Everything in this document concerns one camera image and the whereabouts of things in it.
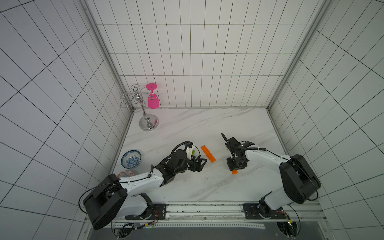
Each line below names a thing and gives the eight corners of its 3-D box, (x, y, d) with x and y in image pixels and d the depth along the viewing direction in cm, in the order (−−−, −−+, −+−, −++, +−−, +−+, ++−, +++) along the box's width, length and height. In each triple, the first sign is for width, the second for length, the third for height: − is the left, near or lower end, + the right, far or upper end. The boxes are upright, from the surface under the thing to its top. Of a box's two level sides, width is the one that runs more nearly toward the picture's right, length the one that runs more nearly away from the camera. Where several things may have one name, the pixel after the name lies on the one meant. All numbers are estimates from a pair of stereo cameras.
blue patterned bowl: (122, 168, 90) (118, 165, 86) (126, 154, 96) (124, 150, 92) (140, 168, 90) (138, 165, 86) (144, 154, 96) (141, 150, 92)
